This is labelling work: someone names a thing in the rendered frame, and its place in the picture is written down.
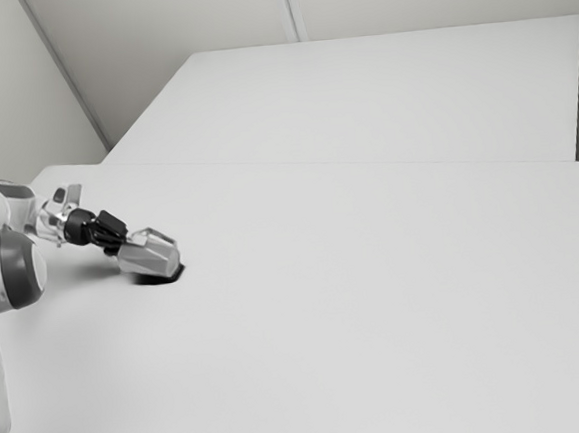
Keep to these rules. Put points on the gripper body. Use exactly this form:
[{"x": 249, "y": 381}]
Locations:
[{"x": 76, "y": 226}]

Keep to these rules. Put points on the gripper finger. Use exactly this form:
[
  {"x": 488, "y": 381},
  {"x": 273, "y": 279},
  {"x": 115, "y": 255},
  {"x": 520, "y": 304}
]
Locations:
[{"x": 109, "y": 225}]

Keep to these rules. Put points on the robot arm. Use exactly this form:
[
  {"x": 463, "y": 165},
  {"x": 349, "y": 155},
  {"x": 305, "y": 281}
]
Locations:
[{"x": 7, "y": 259}]

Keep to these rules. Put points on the grey faceted mug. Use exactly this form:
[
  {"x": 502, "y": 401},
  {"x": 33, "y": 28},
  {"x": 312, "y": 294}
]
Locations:
[{"x": 148, "y": 256}]

